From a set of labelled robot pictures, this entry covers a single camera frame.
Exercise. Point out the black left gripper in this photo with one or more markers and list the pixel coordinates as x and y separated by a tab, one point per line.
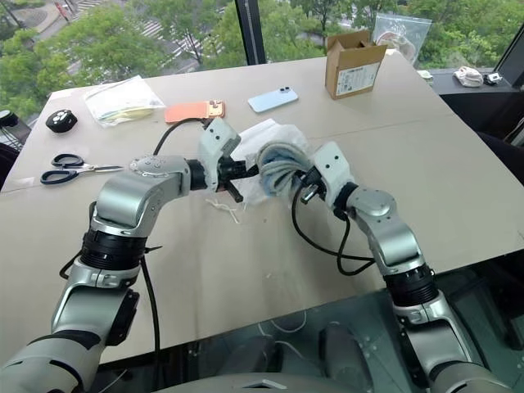
231	170

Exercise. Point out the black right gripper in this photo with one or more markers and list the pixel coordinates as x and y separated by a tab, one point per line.
314	186

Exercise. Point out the grey blue towel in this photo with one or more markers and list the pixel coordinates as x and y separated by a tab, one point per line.
278	172

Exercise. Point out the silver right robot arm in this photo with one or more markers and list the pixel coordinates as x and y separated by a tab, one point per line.
393	241

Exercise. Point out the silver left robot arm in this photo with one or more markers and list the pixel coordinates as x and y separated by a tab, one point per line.
123	196

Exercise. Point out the clear bag with papers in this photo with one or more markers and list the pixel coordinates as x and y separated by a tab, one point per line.
118	100

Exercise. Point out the clear zip plastic bag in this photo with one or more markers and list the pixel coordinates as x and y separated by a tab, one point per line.
405	37

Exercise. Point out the light blue smartphone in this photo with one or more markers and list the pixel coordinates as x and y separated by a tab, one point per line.
270	100

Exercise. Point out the orange phone case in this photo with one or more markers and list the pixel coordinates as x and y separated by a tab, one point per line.
184	112

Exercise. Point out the open cardboard box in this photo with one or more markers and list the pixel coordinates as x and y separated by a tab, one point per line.
356	73

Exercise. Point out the small white green object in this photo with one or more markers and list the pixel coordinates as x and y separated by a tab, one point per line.
425	77

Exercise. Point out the black round device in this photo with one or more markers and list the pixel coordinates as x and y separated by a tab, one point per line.
61	123

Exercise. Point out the white crumpled cloth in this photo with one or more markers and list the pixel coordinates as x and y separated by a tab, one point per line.
466	75

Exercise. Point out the black window ledge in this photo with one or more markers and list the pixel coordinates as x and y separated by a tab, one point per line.
483	106

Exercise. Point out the small white black gadget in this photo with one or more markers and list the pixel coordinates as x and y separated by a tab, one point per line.
493	78

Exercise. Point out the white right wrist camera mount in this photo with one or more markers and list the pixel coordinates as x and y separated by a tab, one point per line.
331	163

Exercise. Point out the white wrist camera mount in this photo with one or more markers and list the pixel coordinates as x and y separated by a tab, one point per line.
215	141
331	163

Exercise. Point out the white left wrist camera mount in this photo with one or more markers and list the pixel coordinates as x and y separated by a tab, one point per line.
215	141

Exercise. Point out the black window post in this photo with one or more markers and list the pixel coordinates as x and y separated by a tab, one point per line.
250	32

